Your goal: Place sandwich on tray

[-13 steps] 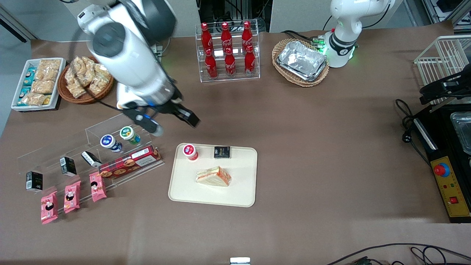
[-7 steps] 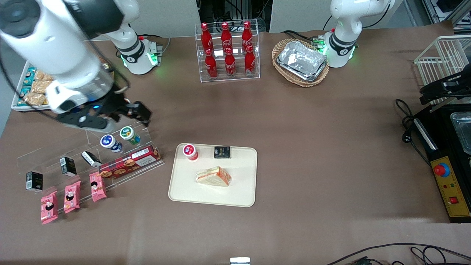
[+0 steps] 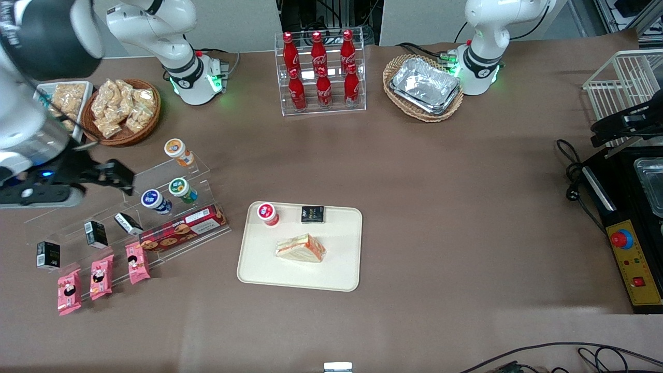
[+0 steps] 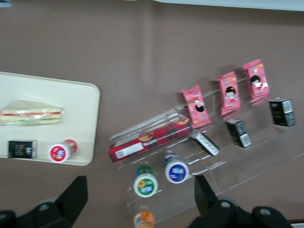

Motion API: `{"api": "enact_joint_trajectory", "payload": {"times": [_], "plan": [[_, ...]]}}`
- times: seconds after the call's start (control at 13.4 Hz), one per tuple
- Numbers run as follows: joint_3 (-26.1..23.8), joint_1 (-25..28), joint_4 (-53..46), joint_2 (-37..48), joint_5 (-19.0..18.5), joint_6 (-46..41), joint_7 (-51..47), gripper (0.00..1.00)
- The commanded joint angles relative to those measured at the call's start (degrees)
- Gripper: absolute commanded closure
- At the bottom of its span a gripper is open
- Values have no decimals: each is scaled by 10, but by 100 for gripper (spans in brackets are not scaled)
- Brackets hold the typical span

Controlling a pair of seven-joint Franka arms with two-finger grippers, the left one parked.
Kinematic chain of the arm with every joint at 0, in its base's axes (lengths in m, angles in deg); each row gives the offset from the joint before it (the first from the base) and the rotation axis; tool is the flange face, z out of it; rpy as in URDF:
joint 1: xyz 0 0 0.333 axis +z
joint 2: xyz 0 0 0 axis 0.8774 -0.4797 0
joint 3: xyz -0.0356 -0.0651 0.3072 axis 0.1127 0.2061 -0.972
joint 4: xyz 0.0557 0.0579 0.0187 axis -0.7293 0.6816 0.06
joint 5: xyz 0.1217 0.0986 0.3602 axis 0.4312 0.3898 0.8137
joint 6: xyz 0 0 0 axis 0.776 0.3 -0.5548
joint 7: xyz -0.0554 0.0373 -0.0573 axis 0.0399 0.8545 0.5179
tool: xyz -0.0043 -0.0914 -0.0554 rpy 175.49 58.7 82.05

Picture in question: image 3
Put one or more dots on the crispy rice snack pack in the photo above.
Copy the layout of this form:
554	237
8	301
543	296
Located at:
70	124
70	98

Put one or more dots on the red lid yogurt cup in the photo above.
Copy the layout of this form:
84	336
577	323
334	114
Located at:
268	213

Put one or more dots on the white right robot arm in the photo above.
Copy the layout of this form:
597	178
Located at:
20	124

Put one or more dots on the aluminium frame rack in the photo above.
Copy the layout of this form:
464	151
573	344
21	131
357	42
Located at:
632	15

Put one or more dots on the red cola bottle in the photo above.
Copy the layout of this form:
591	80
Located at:
290	52
347	51
297	93
317	52
351	88
323	92

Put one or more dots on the clear acrylic bottle rack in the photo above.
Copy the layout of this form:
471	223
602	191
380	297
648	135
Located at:
305	72

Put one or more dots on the metal container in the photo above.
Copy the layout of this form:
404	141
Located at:
651	184

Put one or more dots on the white rectangular dish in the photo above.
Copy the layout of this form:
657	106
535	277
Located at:
85	109

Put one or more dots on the orange lid yogurt cup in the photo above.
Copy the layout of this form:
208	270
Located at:
177	150

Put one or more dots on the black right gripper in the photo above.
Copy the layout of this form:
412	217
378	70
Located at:
75	169

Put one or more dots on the pink snack pack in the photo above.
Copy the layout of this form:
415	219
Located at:
69	292
138	263
101	277

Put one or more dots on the small white device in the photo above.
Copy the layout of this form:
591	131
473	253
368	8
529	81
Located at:
337	367

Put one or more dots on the blue lid yogurt cup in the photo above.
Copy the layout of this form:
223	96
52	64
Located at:
154	200

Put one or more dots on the red biscuit box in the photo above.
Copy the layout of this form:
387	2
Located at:
181	229

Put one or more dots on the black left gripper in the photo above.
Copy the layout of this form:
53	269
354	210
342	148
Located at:
629	120

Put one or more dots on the light wicker basket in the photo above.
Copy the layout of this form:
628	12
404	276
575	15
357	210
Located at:
393	70

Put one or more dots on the brown wicker basket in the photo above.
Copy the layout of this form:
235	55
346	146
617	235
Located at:
124	138

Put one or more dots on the beige plastic tray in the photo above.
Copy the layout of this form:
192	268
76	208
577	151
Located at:
311	274

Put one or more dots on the black and yellow control box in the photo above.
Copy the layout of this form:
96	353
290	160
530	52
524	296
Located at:
637	259

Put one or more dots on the clear bag of puffed snacks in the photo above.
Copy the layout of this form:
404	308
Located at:
144	97
120	110
124	88
103	96
107	127
137	120

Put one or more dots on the aluminium foil tray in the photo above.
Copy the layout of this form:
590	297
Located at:
424	83

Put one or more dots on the small black box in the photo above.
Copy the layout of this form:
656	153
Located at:
96	234
313	214
48	255
128	224

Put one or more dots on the green lid yogurt cup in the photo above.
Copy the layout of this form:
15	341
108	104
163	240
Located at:
181	189

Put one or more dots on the clear acrylic stepped stand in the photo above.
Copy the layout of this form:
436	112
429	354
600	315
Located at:
155	176

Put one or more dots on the red emergency stop button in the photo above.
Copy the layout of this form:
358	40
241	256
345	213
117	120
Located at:
621	238

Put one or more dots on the triangle sandwich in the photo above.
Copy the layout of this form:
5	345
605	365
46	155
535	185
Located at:
300	248

